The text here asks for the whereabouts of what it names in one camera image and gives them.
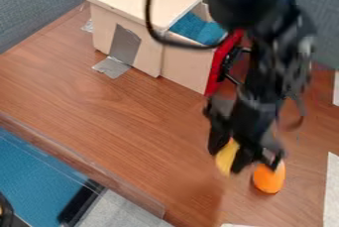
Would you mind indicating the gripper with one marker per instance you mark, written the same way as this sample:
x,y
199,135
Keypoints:
x,y
251,122

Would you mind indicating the yellow toy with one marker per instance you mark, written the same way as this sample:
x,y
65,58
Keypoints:
x,y
227,160

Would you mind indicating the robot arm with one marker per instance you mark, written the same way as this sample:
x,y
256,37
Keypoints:
x,y
265,22

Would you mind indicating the orange toy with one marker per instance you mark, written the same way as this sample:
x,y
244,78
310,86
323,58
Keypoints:
x,y
269,181

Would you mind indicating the blue cloth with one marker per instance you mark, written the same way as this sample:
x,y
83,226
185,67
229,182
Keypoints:
x,y
201,29

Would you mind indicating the grey tape strip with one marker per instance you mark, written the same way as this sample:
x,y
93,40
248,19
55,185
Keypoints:
x,y
121,52

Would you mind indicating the beige cabinet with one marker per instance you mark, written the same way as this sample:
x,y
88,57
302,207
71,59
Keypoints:
x,y
132,13

